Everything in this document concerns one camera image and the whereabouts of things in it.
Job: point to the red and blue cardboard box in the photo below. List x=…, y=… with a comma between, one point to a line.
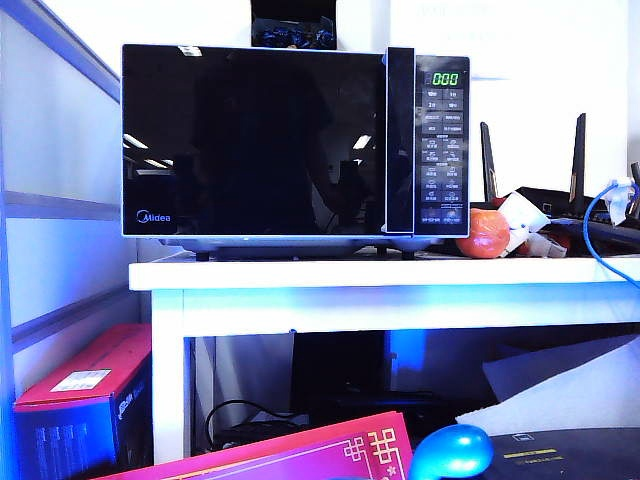
x=75, y=380

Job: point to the white paper cup whale print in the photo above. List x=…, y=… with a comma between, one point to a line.
x=525, y=212

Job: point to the orange fruit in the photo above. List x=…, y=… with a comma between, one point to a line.
x=480, y=235

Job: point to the black box of blue roses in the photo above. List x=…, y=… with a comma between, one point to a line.
x=292, y=32

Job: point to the black box with yellow stripe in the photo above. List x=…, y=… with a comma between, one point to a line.
x=575, y=450

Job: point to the black router with antennas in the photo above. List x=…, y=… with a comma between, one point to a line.
x=560, y=202

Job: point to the white foam sheet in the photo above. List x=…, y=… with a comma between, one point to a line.
x=550, y=410

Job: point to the magenta box with gold pattern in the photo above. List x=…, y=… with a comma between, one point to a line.
x=300, y=455

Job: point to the black Midea microwave oven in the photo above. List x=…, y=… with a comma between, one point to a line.
x=445, y=150

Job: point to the black glass microwave door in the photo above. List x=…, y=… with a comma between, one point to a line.
x=250, y=150

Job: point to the red white snack packet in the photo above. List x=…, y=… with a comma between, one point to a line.
x=547, y=245

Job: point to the white wooden table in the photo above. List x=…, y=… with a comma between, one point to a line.
x=350, y=275

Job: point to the black flat electronics box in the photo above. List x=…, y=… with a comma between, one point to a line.
x=375, y=402

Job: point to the glossy teal rounded object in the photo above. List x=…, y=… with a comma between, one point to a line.
x=450, y=450

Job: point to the pale grey board sheet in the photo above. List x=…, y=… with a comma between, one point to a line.
x=575, y=365

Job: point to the black power adapter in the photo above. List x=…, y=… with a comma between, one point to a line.
x=260, y=434

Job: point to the black computer tower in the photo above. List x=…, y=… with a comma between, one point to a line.
x=340, y=370

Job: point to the grey framed office partition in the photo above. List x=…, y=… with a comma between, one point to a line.
x=60, y=205

